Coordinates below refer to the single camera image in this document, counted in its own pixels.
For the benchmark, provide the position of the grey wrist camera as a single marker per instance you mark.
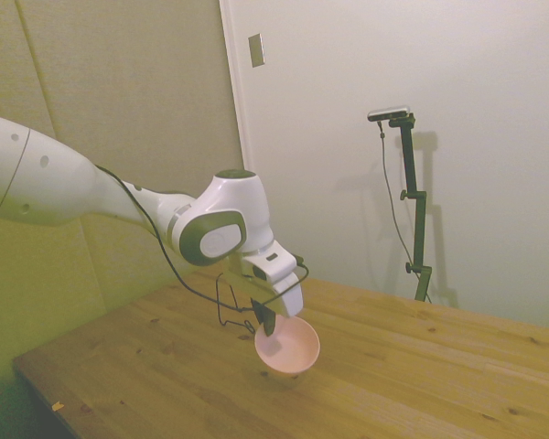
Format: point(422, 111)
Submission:
point(247, 284)

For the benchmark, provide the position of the white door frame trim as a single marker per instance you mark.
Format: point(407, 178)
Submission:
point(240, 114)

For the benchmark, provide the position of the small orange scrap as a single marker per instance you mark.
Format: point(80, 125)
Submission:
point(57, 405)

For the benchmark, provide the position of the silver exterior camera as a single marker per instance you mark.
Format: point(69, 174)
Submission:
point(389, 113)

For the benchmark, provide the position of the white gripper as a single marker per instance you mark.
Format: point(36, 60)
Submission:
point(290, 297)

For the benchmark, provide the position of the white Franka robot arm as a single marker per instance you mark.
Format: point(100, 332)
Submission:
point(229, 196)

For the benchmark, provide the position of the dark articulated camera stand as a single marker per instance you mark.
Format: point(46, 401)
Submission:
point(420, 228)

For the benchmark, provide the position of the grey wall switch plate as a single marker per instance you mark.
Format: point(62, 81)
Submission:
point(256, 50)

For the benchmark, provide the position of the pink plastic bowl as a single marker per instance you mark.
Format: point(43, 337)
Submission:
point(297, 347)

